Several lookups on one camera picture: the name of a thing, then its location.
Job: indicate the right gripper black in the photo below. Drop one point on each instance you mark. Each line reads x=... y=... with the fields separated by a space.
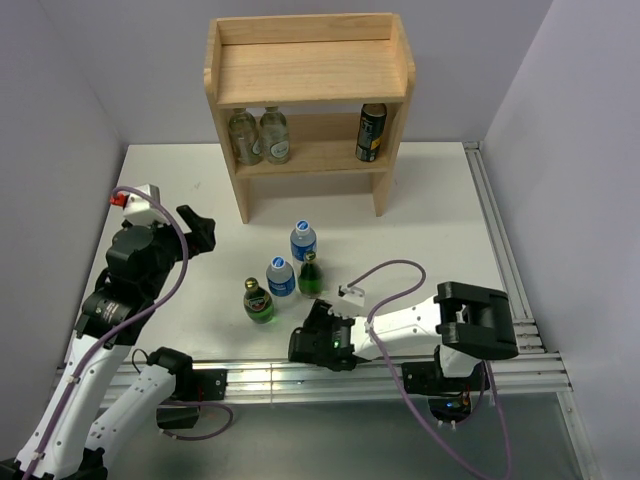
x=321 y=315

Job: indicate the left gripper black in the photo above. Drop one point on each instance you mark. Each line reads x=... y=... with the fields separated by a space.
x=201 y=235

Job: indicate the dark beverage can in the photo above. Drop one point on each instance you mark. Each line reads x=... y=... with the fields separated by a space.
x=371 y=128

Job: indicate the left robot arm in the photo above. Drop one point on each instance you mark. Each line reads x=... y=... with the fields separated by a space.
x=73 y=440

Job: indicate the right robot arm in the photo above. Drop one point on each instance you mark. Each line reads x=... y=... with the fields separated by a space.
x=463 y=324

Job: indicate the wooden two-tier shelf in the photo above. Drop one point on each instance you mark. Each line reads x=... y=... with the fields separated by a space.
x=312 y=60

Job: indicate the green glass bottle rear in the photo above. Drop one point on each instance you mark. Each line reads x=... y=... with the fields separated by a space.
x=310 y=280

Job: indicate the green glass bottle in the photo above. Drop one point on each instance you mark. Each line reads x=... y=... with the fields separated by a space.
x=310 y=280
x=257 y=302

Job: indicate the green glass bottle front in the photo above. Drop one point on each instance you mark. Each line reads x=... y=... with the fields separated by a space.
x=257 y=302

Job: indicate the water bottle blue label front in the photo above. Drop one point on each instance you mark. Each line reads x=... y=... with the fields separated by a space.
x=280 y=277

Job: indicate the water bottle blue label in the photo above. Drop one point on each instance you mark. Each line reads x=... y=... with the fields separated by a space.
x=303 y=238
x=280 y=277

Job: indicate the water bottle blue label rear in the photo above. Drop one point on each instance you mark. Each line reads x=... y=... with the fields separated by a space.
x=303 y=238

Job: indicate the clear glass bottle left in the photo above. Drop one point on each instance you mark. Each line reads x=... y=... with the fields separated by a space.
x=244 y=136

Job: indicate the clear glass bottle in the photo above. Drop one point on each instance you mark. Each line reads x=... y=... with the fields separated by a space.
x=274 y=136
x=244 y=136

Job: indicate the clear glass bottle right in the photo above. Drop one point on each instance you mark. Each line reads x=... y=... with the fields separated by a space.
x=274 y=136

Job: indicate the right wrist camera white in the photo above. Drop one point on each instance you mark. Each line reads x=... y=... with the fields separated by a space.
x=350 y=302

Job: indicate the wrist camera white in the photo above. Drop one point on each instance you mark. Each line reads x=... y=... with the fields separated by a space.
x=137 y=210
x=350 y=302

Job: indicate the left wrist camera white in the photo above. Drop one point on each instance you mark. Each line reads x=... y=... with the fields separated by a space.
x=137 y=210

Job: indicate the aluminium front rail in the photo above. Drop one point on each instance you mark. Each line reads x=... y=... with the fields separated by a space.
x=281 y=382

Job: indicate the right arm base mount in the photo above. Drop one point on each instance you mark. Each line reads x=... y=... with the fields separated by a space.
x=451 y=401

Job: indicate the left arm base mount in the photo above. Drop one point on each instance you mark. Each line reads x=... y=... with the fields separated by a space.
x=202 y=385

